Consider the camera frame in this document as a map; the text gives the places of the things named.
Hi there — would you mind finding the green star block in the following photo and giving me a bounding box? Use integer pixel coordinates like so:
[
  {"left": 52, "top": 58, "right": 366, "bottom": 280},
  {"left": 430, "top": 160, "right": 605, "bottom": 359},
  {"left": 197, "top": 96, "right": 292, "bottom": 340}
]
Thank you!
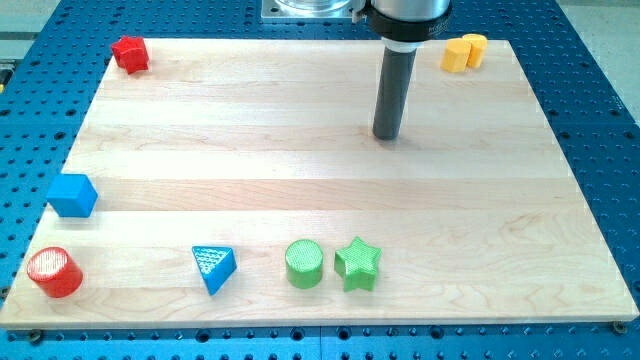
[{"left": 334, "top": 237, "right": 382, "bottom": 292}]

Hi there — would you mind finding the red cylinder block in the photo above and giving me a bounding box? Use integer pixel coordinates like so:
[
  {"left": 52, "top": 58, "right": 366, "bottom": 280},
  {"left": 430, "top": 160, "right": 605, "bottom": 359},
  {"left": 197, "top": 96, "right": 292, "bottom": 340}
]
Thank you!
[{"left": 26, "top": 247, "right": 84, "bottom": 298}]

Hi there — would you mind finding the wooden board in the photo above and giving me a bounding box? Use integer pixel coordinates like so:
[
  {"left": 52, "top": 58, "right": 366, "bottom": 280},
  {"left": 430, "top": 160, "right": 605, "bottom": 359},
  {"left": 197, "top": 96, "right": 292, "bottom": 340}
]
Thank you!
[{"left": 1, "top": 39, "right": 638, "bottom": 329}]

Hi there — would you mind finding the yellow hexagon block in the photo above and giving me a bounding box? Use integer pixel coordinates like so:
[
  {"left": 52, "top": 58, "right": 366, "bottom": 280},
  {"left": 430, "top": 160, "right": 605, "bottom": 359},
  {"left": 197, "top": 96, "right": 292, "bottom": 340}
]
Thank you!
[{"left": 440, "top": 38, "right": 471, "bottom": 73}]

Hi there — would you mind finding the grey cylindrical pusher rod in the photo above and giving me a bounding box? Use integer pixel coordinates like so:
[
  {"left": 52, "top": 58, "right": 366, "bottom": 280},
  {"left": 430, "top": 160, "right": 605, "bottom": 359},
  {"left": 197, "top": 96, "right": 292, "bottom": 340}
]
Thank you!
[{"left": 372, "top": 38, "right": 421, "bottom": 140}]

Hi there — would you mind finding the green cylinder block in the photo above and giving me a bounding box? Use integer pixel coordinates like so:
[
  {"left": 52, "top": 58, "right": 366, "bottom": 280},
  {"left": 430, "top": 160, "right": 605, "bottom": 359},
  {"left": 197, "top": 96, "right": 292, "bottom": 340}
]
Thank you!
[{"left": 285, "top": 239, "right": 324, "bottom": 289}]

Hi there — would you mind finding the blue cube block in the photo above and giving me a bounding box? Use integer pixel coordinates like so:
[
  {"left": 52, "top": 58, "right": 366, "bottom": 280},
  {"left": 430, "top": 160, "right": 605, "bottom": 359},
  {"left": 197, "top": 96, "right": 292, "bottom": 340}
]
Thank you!
[{"left": 46, "top": 174, "right": 98, "bottom": 218}]

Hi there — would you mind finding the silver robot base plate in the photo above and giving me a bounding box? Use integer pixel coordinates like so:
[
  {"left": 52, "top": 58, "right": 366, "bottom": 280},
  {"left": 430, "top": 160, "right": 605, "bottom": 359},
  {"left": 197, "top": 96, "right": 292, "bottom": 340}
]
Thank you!
[{"left": 259, "top": 0, "right": 365, "bottom": 22}]

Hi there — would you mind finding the yellow cylinder block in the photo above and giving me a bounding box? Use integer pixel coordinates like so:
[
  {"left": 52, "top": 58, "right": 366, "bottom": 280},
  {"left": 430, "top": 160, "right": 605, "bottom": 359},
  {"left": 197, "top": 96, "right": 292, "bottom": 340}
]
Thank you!
[{"left": 462, "top": 33, "right": 488, "bottom": 68}]

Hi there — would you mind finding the red star block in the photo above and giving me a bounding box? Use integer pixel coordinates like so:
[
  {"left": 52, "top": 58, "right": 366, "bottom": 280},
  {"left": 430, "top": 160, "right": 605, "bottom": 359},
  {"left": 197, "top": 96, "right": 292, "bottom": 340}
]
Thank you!
[{"left": 111, "top": 36, "right": 149, "bottom": 75}]

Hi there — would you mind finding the blue triangle block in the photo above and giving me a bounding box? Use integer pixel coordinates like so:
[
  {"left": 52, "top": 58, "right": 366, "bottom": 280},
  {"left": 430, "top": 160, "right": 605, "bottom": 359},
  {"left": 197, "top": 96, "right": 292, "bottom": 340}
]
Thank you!
[{"left": 192, "top": 246, "right": 237, "bottom": 296}]

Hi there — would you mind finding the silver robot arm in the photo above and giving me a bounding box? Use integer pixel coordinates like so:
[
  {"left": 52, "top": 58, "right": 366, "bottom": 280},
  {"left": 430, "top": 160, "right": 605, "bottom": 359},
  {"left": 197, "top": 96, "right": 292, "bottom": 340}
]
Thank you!
[{"left": 351, "top": 0, "right": 453, "bottom": 43}]

